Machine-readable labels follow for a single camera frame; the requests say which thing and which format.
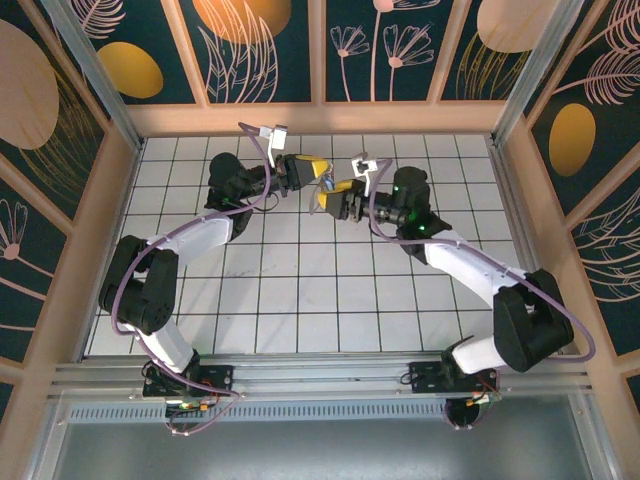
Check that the grey keyring holder with rings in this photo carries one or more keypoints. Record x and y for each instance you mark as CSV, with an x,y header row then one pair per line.
x,y
315,201

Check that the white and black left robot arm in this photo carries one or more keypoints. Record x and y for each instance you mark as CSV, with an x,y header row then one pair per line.
x,y
200,235

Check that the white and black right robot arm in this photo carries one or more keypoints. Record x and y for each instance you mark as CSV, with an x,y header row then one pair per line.
x,y
465,265

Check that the grey metal sheet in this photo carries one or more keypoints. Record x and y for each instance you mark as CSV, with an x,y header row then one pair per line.
x,y
320,450

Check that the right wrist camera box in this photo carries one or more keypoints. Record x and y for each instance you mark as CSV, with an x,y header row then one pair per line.
x,y
361,165

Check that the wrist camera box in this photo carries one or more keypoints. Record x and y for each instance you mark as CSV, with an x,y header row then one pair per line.
x,y
276,135
361,165

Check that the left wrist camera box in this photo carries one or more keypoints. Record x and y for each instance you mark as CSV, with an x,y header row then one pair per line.
x,y
276,135

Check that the aluminium corner post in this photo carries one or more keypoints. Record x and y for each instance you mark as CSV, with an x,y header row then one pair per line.
x,y
96,75
537,75

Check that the aluminium mounting rail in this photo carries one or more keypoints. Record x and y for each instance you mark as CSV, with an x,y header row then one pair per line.
x,y
320,372

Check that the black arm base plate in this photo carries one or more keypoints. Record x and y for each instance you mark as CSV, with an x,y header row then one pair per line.
x,y
425,375
220,375

